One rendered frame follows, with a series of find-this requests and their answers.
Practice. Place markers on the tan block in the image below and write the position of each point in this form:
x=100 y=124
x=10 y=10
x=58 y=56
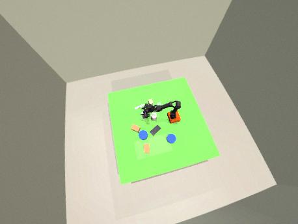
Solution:
x=135 y=128
x=146 y=148

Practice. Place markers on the blue disc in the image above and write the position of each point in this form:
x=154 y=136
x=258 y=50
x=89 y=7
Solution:
x=171 y=138
x=143 y=135

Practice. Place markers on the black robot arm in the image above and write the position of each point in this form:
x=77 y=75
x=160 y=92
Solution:
x=158 y=108

